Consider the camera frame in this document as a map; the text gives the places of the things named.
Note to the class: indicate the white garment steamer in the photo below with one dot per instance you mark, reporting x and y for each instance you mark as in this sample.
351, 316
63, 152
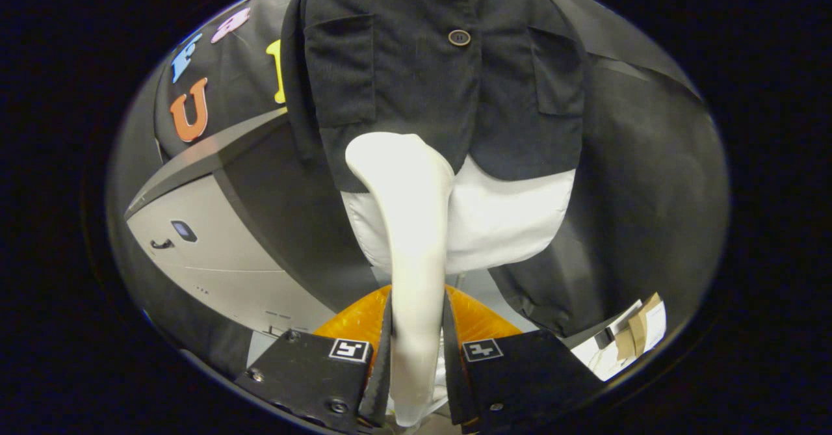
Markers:
416, 259

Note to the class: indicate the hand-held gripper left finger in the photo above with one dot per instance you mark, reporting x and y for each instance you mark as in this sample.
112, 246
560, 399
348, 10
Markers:
305, 376

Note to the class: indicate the grey cabinet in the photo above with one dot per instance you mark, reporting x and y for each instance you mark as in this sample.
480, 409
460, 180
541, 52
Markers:
214, 266

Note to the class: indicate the black suit jacket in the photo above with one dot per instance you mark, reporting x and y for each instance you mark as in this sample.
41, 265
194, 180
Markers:
403, 64

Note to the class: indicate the white paper box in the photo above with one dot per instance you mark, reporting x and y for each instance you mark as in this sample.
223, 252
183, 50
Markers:
655, 324

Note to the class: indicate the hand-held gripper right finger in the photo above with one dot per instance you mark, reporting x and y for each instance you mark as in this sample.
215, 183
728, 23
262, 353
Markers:
526, 373

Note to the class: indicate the white mannequin torso with stand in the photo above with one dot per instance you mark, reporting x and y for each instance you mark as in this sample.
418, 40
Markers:
507, 220

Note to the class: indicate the brown cardboard piece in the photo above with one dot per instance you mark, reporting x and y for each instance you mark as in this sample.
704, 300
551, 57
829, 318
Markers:
640, 328

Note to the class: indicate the black backdrop cloth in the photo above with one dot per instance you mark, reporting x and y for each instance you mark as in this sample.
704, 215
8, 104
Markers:
650, 194

